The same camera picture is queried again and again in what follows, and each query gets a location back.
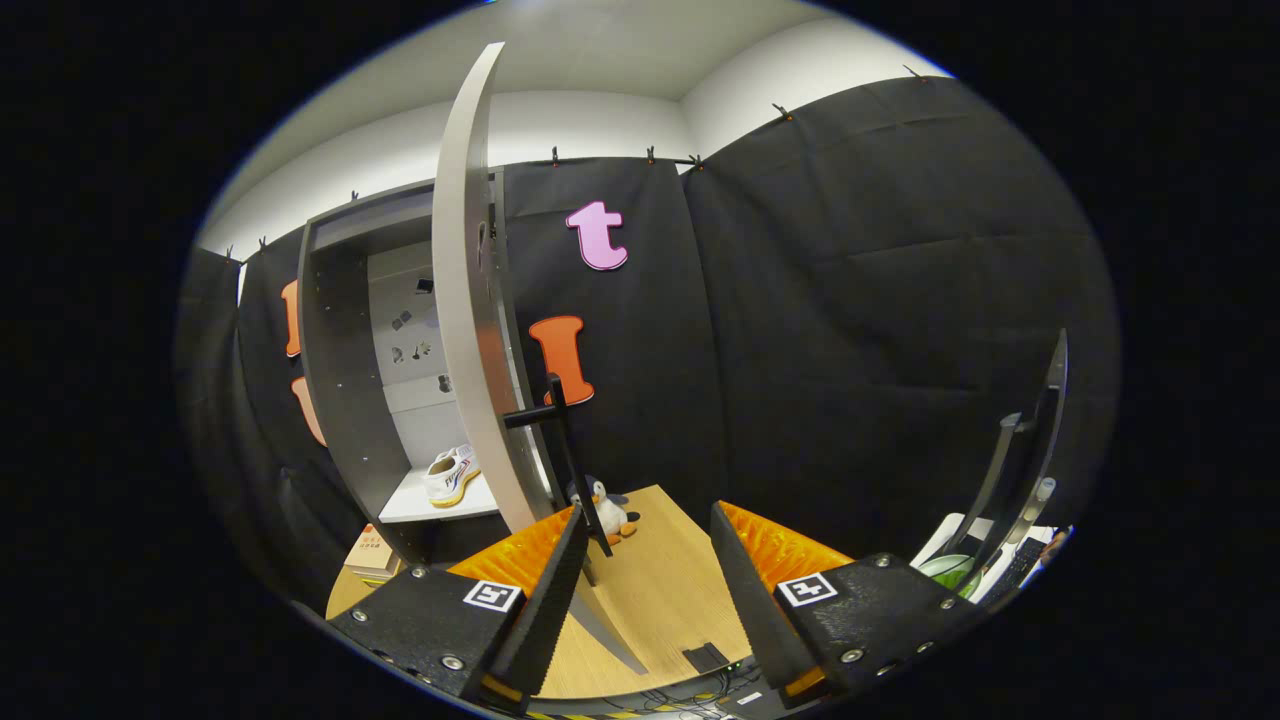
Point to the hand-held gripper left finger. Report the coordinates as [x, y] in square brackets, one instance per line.
[550, 610]

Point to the grey shoe cabinet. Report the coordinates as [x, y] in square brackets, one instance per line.
[345, 380]

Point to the white shoe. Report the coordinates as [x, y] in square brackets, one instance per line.
[450, 478]

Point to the penguin plush toy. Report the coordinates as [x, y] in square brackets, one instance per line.
[608, 512]

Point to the green bowl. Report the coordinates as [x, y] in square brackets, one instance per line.
[945, 572]

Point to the yellow black hazard tape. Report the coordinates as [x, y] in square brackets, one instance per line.
[580, 714]

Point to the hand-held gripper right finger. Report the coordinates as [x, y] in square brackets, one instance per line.
[755, 610]

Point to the beige orange book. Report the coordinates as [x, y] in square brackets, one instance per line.
[372, 550]

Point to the black backdrop cloth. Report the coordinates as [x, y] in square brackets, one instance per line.
[850, 300]

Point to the small black flat object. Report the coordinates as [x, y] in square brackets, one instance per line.
[706, 657]

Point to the beige shoe cabinet door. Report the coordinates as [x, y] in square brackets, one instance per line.
[465, 300]

